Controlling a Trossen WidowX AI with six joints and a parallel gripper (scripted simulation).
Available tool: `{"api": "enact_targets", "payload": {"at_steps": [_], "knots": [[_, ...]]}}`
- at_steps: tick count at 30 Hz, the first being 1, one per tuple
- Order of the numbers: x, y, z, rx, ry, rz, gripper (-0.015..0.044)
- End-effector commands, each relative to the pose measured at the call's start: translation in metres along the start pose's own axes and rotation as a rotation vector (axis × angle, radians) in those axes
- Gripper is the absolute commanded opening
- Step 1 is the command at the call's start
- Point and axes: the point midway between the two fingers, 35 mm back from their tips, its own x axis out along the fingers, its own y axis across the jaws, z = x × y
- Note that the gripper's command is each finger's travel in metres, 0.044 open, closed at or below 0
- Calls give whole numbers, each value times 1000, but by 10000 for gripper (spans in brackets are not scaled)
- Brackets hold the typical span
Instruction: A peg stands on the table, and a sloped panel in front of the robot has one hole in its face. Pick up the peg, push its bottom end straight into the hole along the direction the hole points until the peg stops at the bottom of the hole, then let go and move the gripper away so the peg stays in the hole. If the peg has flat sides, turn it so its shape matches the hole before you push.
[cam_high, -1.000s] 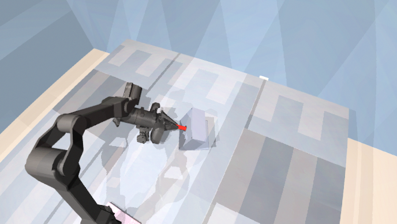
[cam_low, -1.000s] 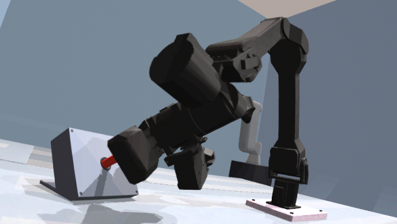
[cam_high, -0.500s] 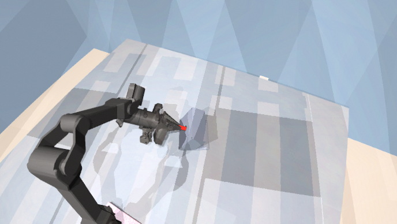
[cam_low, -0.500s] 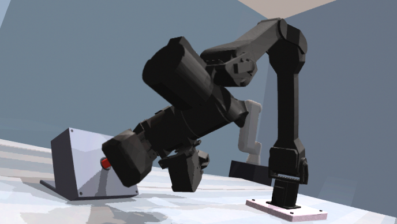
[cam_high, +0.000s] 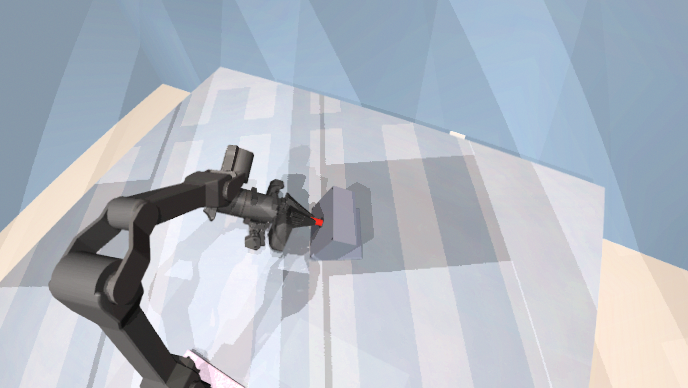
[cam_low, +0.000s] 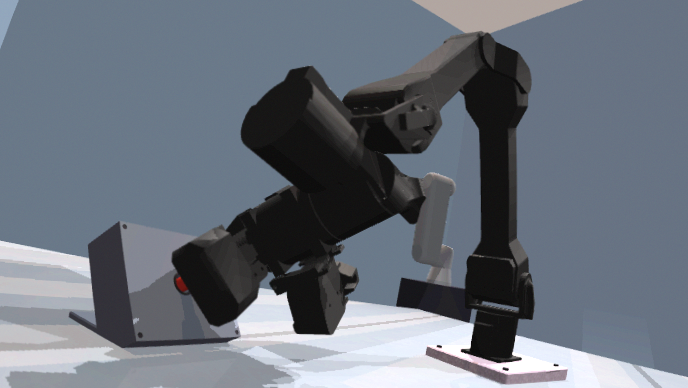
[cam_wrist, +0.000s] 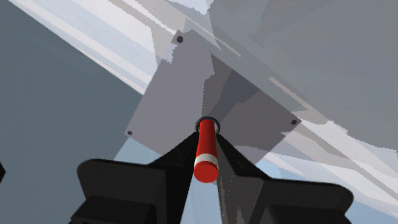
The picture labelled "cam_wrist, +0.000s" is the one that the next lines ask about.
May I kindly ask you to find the red peg with white band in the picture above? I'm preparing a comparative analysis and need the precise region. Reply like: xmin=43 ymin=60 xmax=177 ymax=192
xmin=194 ymin=119 xmax=219 ymax=183

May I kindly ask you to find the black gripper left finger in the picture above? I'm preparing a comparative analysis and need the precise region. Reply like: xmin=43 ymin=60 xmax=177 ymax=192
xmin=76 ymin=132 xmax=200 ymax=224

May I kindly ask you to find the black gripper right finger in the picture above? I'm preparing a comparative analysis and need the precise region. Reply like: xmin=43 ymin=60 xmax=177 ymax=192
xmin=215 ymin=134 xmax=354 ymax=224

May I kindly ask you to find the grey sloped panel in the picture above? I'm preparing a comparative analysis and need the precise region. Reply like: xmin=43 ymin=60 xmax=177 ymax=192
xmin=124 ymin=29 xmax=302 ymax=165

